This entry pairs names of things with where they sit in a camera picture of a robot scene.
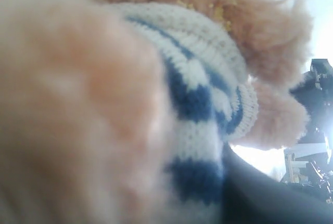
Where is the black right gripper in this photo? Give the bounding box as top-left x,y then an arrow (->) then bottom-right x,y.
282,59 -> 332,203

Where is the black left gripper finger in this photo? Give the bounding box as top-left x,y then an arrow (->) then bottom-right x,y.
222,144 -> 332,223

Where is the tan teddy bear striped sweater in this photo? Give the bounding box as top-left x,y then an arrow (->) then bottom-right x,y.
1,0 -> 312,223

